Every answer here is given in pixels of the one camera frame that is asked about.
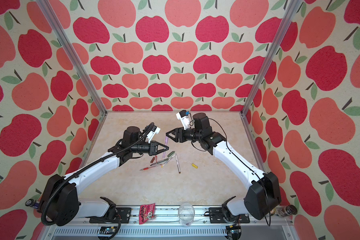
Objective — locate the aluminium corner post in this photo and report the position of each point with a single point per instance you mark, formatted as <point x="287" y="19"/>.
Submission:
<point x="59" y="31"/>
<point x="274" y="47"/>

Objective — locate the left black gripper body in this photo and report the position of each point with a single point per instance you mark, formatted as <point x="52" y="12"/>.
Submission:
<point x="152" y="147"/>

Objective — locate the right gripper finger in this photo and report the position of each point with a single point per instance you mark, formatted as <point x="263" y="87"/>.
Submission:
<point x="173" y="131"/>
<point x="174" y="137"/>

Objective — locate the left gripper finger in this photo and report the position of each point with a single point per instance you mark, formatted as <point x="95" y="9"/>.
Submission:
<point x="161" y="151"/>
<point x="163" y="144"/>

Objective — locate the purple bottle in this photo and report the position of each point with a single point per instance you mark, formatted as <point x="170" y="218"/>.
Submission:
<point x="32" y="203"/>

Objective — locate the left aluminium corner post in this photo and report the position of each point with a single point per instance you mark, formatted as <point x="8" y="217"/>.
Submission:
<point x="59" y="31"/>

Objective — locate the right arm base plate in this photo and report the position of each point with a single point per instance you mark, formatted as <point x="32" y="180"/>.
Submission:
<point x="220" y="215"/>

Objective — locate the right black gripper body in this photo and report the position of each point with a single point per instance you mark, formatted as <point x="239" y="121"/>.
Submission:
<point x="184" y="135"/>

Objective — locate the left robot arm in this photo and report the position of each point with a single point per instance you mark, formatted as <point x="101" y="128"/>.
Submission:
<point x="60" y="202"/>

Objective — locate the red gel pen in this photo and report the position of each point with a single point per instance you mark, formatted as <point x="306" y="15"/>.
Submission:
<point x="150" y="167"/>

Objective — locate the aluminium front rail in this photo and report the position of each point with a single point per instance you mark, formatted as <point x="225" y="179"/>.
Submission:
<point x="207" y="224"/>

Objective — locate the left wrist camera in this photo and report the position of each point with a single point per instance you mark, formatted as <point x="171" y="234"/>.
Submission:
<point x="155" y="130"/>

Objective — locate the right aluminium corner post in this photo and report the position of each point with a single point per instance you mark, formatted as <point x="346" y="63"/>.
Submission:
<point x="274" y="47"/>

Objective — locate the green marker pen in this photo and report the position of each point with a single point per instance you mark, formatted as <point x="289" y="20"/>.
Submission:
<point x="160" y="162"/>

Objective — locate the clear plastic cup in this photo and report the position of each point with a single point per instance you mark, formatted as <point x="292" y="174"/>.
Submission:
<point x="186" y="214"/>

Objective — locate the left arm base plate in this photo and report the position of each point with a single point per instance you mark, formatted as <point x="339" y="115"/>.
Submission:
<point x="113" y="215"/>

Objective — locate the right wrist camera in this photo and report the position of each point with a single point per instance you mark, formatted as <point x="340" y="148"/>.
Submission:
<point x="183" y="116"/>

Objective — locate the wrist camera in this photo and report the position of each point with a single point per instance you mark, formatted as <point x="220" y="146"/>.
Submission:
<point x="183" y="116"/>
<point x="155" y="130"/>

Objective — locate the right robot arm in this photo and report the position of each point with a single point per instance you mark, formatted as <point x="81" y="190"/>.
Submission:
<point x="263" y="189"/>

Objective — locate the white pen brown end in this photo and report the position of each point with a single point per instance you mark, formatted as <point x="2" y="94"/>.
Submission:
<point x="178" y="164"/>

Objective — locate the pink snack packet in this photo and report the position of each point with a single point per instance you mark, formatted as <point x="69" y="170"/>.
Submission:
<point x="146" y="213"/>

